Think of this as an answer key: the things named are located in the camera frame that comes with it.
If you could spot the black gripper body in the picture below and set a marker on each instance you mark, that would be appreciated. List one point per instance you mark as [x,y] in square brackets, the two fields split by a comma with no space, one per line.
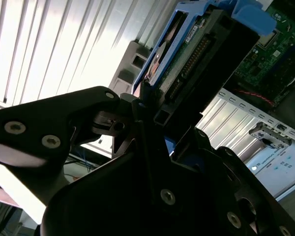
[113,209]

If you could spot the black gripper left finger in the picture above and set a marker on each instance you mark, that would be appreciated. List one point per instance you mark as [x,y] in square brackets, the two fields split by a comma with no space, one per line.
[51,118]

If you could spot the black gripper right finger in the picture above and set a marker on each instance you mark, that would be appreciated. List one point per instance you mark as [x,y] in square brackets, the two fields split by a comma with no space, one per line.
[226,167]

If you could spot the hard disk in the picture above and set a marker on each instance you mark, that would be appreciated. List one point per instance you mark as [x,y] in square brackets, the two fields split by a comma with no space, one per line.
[186,56]

